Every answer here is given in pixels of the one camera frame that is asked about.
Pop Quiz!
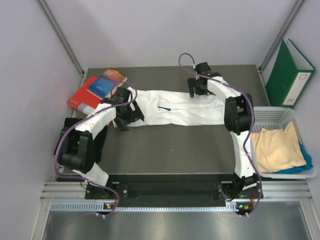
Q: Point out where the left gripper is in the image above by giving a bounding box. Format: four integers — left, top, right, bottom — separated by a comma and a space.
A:
114, 99, 144, 131

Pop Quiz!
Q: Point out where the white flower print t-shirt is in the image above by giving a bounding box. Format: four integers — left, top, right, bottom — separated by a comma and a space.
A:
129, 90, 225, 127

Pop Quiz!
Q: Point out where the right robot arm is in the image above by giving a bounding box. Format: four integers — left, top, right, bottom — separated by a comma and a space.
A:
187, 62, 258, 200

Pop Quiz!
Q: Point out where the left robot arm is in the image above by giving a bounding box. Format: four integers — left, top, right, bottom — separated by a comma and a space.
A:
54, 87, 145, 202

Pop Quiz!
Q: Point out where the folded black t-shirt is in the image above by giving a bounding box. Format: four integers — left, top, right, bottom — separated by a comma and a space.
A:
54, 117, 108, 164

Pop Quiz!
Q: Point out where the small blue orange book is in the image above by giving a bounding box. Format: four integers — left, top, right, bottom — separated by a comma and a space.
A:
86, 68, 128, 100

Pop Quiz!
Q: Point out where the large red book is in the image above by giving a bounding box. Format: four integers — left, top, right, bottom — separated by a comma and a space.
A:
67, 76, 102, 115

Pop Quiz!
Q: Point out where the white plastic basket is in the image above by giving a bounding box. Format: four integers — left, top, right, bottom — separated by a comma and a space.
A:
251, 106, 318, 179

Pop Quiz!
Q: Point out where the green lever arch binder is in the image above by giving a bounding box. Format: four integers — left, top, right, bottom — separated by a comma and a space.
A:
265, 39, 316, 109

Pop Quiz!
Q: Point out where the peach orange t-shirt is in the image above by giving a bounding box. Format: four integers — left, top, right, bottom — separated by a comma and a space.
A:
251, 122, 307, 173

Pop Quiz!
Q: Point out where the teal blue t-shirt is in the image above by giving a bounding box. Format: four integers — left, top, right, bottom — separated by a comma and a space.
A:
276, 143, 313, 175

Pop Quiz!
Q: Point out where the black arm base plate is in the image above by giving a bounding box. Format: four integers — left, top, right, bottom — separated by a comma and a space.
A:
84, 181, 264, 201

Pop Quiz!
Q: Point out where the grey slotted cable duct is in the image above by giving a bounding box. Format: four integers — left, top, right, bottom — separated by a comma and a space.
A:
50, 201, 250, 213

